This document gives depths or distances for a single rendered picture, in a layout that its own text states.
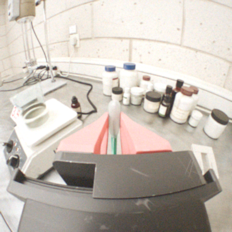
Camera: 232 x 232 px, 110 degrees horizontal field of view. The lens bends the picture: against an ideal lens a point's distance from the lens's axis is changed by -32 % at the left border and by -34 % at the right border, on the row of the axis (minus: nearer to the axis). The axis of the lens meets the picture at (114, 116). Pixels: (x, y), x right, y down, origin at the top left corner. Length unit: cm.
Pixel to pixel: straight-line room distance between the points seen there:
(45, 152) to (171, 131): 32
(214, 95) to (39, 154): 57
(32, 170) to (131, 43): 58
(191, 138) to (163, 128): 9
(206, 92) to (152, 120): 26
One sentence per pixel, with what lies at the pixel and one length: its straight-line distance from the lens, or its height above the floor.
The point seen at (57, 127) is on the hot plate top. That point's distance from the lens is 23.
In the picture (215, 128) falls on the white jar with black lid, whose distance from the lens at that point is 40.
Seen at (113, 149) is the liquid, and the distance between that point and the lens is 16.
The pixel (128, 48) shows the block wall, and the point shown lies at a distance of 59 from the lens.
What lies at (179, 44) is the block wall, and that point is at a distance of 53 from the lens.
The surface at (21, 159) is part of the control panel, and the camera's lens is 26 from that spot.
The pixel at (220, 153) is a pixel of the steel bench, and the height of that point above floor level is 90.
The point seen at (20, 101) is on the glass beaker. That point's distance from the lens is 22.
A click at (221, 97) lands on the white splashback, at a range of 54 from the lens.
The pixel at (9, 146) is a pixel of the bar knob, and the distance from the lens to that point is 30.
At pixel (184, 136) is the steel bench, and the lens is 36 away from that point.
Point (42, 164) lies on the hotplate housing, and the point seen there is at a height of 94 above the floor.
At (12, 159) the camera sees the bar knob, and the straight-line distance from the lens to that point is 26.
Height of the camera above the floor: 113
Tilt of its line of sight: 37 degrees down
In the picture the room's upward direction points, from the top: straight up
